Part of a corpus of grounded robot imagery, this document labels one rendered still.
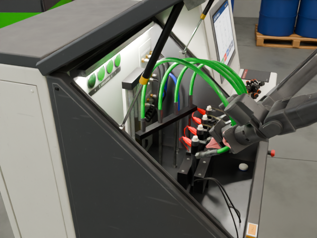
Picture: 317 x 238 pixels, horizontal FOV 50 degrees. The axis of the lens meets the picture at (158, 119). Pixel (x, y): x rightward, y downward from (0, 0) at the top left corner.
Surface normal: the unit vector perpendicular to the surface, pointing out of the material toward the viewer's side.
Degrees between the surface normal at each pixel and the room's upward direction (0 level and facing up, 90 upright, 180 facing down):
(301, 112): 91
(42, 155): 90
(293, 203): 0
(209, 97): 90
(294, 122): 104
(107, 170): 90
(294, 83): 63
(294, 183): 0
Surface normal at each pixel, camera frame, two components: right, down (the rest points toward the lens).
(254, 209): 0.00, -0.86
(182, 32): -0.33, 0.47
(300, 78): -0.11, 0.05
